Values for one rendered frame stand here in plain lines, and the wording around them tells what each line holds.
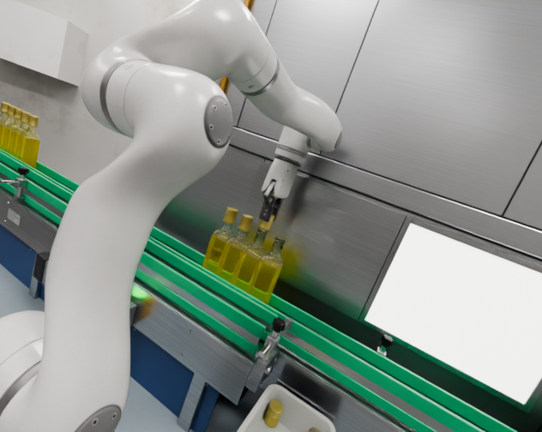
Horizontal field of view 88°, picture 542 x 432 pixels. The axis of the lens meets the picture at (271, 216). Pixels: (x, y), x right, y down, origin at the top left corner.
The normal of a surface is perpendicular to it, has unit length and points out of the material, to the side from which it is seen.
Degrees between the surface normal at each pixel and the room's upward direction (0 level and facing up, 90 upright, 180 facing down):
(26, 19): 90
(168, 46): 123
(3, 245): 90
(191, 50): 128
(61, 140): 90
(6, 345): 33
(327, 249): 90
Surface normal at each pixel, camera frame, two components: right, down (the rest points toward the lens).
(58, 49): 0.01, 0.22
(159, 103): -0.36, -0.16
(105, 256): 0.55, 0.24
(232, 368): -0.40, 0.05
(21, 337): 0.15, -0.90
